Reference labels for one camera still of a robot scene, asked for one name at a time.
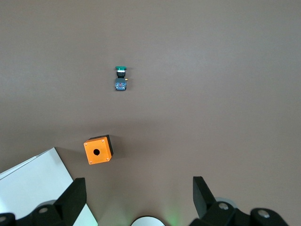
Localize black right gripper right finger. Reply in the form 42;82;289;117
189;176;290;226

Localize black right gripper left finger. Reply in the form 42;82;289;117
0;178;87;226

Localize green mushroom push button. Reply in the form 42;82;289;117
114;65;129;92

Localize white drawer cabinet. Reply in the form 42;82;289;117
0;147;98;226

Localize orange and black button box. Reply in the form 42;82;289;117
83;134;115;165

